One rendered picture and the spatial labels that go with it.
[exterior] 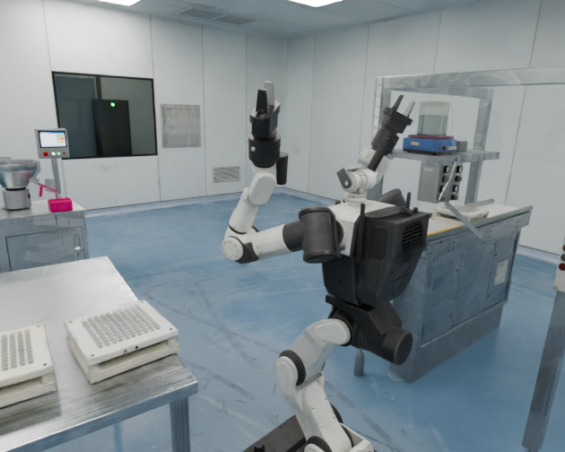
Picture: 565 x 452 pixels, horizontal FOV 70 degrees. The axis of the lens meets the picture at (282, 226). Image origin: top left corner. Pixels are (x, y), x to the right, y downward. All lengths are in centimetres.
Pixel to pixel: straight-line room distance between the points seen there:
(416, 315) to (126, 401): 179
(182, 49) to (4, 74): 247
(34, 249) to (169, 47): 425
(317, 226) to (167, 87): 594
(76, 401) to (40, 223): 260
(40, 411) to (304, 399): 97
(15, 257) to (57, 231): 34
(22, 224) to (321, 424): 269
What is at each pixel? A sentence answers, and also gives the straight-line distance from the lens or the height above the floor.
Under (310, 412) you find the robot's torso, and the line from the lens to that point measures 175.
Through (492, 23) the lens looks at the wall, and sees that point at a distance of 586.
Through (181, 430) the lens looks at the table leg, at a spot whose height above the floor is 74.
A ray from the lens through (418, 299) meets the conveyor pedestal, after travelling 247.
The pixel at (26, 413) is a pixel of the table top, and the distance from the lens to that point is 118.
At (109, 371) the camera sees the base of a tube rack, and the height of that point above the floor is 91.
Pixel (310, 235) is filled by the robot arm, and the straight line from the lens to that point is 113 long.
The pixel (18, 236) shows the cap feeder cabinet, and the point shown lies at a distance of 364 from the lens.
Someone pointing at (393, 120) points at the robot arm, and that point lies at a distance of 162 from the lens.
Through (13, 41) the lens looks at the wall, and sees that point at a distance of 643.
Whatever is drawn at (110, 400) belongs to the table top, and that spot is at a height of 89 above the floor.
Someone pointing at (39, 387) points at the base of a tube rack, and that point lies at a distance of 121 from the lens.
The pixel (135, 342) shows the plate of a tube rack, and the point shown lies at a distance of 120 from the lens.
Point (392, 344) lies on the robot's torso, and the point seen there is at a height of 88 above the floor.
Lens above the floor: 157
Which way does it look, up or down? 16 degrees down
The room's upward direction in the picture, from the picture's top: 2 degrees clockwise
